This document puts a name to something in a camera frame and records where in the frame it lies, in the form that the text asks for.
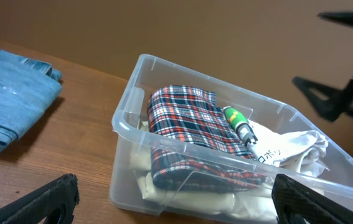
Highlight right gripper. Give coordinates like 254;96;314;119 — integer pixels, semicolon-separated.
292;11;353;122

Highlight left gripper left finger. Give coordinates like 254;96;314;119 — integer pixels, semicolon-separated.
0;174;80;224

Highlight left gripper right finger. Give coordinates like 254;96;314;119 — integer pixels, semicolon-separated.
271;174;353;224

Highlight cream cloth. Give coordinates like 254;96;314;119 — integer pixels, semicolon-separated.
128;119;323;222

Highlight white printed t-shirt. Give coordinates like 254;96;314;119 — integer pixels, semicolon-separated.
222;105;331;178

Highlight red plaid shirt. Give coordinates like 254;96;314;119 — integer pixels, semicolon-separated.
147;85;266;193

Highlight blue denim jeans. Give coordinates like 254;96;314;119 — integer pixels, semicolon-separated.
0;49;62;152

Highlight clear plastic storage container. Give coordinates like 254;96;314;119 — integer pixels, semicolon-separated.
110;54;353;223

